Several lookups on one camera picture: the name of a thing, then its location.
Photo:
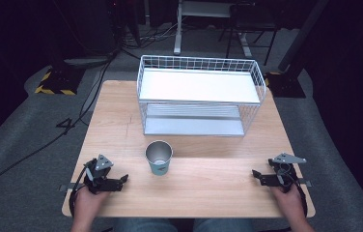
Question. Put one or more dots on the teal metal cup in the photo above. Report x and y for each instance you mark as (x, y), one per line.
(159, 158)

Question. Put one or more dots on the black chair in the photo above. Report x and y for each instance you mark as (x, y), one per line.
(250, 22)

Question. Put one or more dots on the person's legs in jeans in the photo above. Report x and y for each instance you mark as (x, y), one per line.
(182, 225)

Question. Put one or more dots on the person's right hand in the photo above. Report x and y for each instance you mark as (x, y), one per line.
(290, 204)

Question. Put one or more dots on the grey table bracket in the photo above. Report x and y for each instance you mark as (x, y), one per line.
(305, 182)
(67, 187)

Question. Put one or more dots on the dark slanted stand pole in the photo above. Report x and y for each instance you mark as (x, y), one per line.
(301, 32)

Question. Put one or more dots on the white desk frame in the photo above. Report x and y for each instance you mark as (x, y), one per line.
(182, 19)

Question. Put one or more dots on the yellow black striped stand base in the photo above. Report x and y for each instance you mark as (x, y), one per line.
(285, 85)
(57, 82)

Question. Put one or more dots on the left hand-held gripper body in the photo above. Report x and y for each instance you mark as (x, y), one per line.
(96, 174)

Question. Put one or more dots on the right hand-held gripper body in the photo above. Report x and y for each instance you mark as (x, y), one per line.
(286, 175)

